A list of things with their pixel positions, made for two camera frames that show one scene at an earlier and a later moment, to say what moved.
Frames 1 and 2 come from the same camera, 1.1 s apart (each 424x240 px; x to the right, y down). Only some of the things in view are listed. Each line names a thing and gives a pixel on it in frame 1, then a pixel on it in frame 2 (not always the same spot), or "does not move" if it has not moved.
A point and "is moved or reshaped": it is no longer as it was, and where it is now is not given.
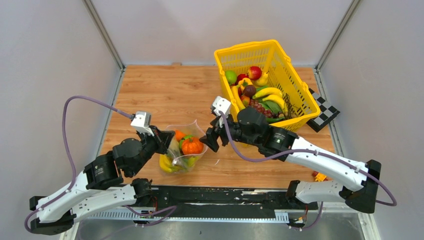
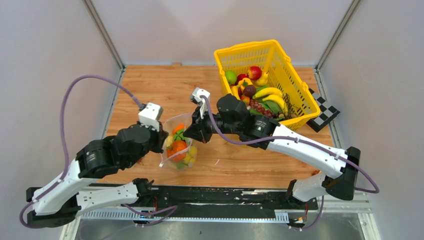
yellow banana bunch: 166,164 → 190,158
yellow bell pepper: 245,81 does not move
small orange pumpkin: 192,146 → 177,151
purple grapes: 268,113 does not move
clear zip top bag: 186,150 is moved or reshaped
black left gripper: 163,138 does not move
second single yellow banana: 268,91 does not move
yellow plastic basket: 269,55 does not move
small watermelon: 186,137 → 178,135
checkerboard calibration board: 328,113 does not move
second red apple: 240,77 does not move
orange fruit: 179,134 → 180,126
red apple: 255,73 does not move
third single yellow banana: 276,98 does not move
